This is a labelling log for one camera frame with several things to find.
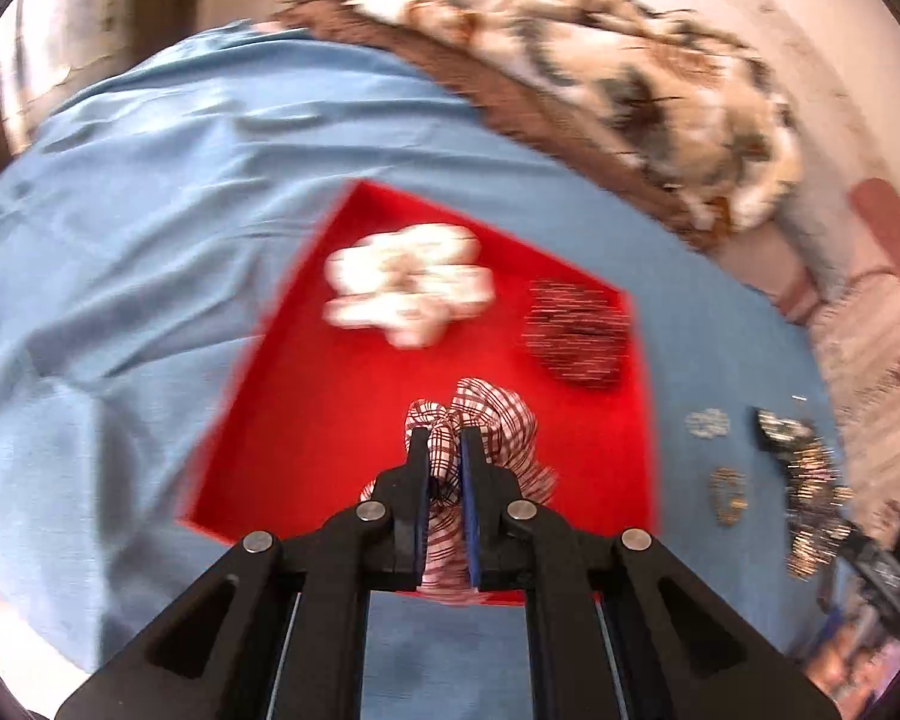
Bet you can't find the gold jewelry piece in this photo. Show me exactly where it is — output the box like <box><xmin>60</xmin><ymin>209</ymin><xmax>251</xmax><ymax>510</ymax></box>
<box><xmin>708</xmin><ymin>467</ymin><xmax>751</xmax><ymax>527</ymax></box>

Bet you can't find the white printed scrunchie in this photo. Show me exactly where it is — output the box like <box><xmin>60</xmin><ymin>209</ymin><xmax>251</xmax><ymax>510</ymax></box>
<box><xmin>322</xmin><ymin>223</ymin><xmax>496</xmax><ymax>350</ymax></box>

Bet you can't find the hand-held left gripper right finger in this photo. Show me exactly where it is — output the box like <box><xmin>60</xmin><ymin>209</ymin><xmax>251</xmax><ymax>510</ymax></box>
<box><xmin>460</xmin><ymin>426</ymin><xmax>835</xmax><ymax>720</ymax></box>

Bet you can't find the floral fleece blanket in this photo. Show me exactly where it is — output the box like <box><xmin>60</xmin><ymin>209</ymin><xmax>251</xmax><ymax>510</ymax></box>
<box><xmin>255</xmin><ymin>0</ymin><xmax>807</xmax><ymax>250</ymax></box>

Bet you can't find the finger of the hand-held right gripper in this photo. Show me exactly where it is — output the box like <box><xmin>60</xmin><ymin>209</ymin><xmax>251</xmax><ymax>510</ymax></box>
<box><xmin>753</xmin><ymin>407</ymin><xmax>820</xmax><ymax>460</ymax></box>

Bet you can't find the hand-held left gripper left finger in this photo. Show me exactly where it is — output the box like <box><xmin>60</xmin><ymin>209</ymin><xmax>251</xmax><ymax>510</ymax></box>
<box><xmin>56</xmin><ymin>426</ymin><xmax>431</xmax><ymax>720</ymax></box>

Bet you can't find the silver jewelry piece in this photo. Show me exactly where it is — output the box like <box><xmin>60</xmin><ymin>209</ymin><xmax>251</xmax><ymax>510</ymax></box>
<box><xmin>684</xmin><ymin>408</ymin><xmax>731</xmax><ymax>442</ymax></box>

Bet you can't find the bright window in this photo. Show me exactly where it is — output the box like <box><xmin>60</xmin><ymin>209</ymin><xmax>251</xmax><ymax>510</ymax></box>
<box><xmin>0</xmin><ymin>0</ymin><xmax>151</xmax><ymax>158</ymax></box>

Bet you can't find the red-white plaid scrunchie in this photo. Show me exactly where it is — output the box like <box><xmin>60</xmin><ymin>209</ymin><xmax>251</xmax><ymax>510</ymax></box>
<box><xmin>360</xmin><ymin>377</ymin><xmax>557</xmax><ymax>607</ymax></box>

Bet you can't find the dark red polka dot scrunchie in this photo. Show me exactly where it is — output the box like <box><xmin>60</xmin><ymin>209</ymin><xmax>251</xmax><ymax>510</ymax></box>
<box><xmin>521</xmin><ymin>279</ymin><xmax>631</xmax><ymax>391</ymax></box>

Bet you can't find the light blue bed sheet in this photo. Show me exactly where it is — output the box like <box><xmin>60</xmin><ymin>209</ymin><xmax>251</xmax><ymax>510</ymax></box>
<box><xmin>0</xmin><ymin>21</ymin><xmax>863</xmax><ymax>720</ymax></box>

